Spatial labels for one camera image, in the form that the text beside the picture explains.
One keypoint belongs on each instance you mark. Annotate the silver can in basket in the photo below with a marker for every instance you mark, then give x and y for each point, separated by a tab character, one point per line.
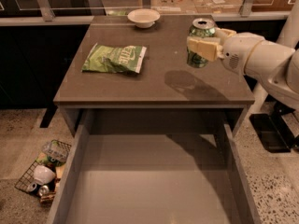
32	187
43	190

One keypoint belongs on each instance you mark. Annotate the brown snack item in basket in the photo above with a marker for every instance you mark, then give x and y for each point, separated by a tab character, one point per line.
47	198

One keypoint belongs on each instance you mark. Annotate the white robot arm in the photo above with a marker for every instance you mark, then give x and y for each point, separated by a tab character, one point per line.
274	65

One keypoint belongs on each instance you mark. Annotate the cardboard box left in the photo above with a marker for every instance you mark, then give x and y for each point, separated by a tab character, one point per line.
174	6

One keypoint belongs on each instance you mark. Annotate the white ceramic bowl on table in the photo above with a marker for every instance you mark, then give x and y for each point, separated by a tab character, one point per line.
143	17

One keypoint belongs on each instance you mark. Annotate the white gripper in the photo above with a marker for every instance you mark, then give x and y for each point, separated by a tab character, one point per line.
237	50

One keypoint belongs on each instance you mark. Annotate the white bowl in basket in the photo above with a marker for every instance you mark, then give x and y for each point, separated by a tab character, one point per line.
43	175

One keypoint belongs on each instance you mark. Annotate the black wire basket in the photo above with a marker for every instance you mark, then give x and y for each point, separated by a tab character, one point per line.
41	159

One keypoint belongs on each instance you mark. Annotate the grey cabinet table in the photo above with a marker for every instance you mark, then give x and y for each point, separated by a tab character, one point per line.
165	80

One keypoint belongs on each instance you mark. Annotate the green chip bag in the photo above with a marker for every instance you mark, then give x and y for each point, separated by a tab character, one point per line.
104	59

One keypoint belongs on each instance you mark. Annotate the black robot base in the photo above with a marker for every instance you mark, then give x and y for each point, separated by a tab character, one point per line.
279	130

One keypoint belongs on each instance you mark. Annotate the grey open top drawer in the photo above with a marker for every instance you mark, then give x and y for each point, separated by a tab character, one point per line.
153	166

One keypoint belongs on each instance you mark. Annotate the green soda can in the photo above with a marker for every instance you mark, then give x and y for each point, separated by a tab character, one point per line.
200	28

